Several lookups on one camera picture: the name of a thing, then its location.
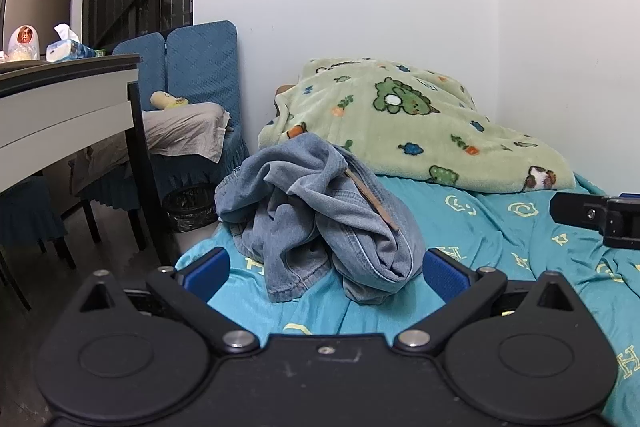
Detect white egg-shaped night light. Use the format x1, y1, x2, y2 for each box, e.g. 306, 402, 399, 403
5, 24, 40, 62

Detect beige cloth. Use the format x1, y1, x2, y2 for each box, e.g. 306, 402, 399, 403
67, 101, 233, 195

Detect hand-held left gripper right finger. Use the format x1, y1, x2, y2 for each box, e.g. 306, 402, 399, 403
394, 248, 586, 354

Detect teal printed bed sheet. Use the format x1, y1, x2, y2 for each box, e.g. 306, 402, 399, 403
175, 172, 640, 427

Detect green printed fleece blanket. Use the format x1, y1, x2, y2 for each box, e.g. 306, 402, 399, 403
257, 56, 577, 194

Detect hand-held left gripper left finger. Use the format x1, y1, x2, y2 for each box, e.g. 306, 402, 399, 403
65, 247, 261, 354

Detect trash bin with black bag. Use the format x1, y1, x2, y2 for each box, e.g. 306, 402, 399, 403
162, 184, 221, 234

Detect white desk with black legs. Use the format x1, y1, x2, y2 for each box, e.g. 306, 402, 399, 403
0, 53, 173, 268

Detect blue denim jeans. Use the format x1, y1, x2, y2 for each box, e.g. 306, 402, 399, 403
215, 132, 426, 305

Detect blue covered chair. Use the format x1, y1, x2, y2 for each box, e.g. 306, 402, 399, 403
145, 21, 251, 202
0, 177, 76, 308
70, 33, 168, 253

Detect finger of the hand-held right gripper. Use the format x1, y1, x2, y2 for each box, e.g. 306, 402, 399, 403
550, 191, 640, 250

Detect yellow plush toy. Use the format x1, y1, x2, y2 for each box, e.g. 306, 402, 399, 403
151, 91, 190, 112

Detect blue tissue pack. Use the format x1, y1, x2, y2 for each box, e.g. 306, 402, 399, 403
46, 23, 98, 64

